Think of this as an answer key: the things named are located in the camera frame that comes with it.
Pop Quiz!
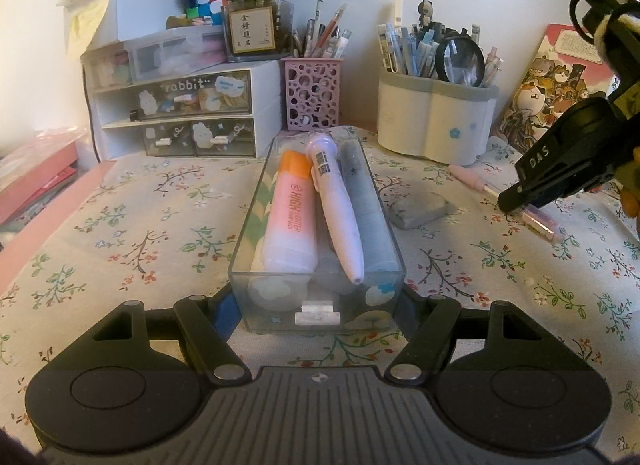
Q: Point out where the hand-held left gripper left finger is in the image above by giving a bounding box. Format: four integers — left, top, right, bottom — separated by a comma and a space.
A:
92, 290, 252, 387

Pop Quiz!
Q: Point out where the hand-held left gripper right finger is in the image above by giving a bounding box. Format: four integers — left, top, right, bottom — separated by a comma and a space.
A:
384, 285, 543, 387

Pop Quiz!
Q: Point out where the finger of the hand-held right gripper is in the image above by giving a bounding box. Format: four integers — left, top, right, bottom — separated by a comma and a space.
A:
496, 96, 629, 217

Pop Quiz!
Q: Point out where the clear plastic drawer tray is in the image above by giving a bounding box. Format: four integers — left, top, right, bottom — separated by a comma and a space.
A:
227, 132, 406, 336

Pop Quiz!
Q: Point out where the pink lilac pen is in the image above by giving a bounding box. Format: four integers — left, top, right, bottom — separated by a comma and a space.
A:
449, 164, 564, 244

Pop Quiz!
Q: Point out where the orange capped pink highlighter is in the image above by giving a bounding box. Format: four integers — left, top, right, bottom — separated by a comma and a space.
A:
254, 149, 319, 274

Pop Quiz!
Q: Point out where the purple cartoon pen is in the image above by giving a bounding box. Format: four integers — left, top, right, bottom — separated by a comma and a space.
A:
305, 132, 367, 287

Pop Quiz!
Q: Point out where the person's right hand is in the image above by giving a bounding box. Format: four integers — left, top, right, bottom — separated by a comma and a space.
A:
619, 145, 640, 234

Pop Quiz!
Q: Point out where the illustrated cartoon book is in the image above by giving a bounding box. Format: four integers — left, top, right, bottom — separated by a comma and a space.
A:
492, 22, 622, 157

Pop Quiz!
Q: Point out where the white eraser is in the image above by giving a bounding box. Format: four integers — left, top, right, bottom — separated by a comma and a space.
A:
387, 193, 452, 232

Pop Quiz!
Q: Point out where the floral tablecloth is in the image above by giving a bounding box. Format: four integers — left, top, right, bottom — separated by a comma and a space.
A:
0, 124, 640, 465

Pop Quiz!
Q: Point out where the white grey desk organizer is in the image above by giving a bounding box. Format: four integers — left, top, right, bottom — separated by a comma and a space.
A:
376, 66, 501, 167

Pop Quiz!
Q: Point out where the black magnifying glass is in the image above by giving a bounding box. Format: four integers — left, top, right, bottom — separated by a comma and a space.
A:
434, 34, 486, 87

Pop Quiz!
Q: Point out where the bunch of blue pens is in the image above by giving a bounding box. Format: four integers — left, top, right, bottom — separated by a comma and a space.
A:
375, 0, 504, 89

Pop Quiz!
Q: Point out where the white drawer organizer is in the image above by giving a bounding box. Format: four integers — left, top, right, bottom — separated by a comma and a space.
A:
82, 56, 287, 162

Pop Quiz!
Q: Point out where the pink perforated pen holder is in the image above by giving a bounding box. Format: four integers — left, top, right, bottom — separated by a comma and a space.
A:
281, 56, 346, 132

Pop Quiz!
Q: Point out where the clear small drawer box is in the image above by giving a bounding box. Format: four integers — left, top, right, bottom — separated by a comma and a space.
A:
125, 28, 229, 87

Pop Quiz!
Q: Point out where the framed calligraphy card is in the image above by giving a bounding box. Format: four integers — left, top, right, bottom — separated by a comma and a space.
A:
227, 6, 277, 55

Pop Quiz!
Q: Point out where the glass vase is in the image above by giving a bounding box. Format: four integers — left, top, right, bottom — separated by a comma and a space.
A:
221, 0, 296, 64

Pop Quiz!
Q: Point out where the white storage box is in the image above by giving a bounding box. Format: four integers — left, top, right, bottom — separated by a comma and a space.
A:
57, 0, 187, 60

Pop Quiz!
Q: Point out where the yellow sticky note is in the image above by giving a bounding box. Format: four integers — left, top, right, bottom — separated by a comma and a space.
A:
67, 0, 109, 59

